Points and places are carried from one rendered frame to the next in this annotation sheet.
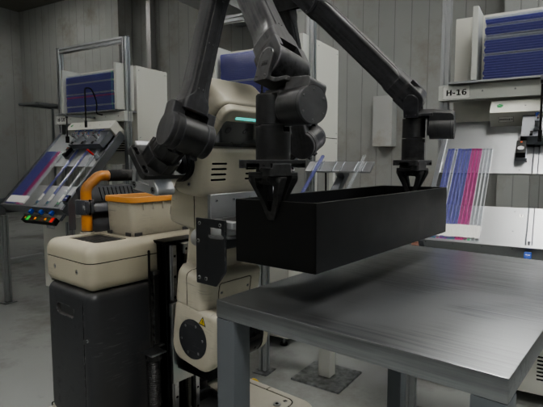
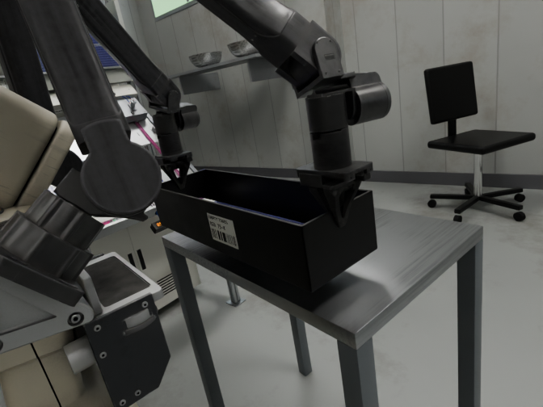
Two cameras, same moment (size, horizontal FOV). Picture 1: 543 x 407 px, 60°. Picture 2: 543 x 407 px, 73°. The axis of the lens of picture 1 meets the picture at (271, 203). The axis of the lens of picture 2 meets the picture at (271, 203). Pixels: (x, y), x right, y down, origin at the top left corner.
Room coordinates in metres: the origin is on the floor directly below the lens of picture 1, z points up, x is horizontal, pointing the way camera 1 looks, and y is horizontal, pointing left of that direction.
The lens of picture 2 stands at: (0.75, 0.55, 1.16)
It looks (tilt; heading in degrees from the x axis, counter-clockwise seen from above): 18 degrees down; 283
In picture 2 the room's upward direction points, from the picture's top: 10 degrees counter-clockwise
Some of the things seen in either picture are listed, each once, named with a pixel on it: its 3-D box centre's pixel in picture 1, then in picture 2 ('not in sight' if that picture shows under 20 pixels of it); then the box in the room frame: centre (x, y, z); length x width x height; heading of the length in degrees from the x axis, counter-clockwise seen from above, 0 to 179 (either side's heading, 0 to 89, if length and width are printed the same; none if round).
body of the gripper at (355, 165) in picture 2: (273, 148); (331, 153); (0.78, 0.00, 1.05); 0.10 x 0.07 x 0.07; 140
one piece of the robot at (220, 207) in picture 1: (244, 233); (98, 310); (1.20, 0.07, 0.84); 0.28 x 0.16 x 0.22; 140
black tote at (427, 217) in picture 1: (358, 218); (242, 211); (0.99, -0.18, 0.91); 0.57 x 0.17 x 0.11; 140
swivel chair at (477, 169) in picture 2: not in sight; (476, 140); (-0.16, -2.33, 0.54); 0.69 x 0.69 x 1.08
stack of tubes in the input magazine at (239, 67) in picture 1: (262, 75); not in sight; (2.80, 0.05, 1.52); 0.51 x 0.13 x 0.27; 59
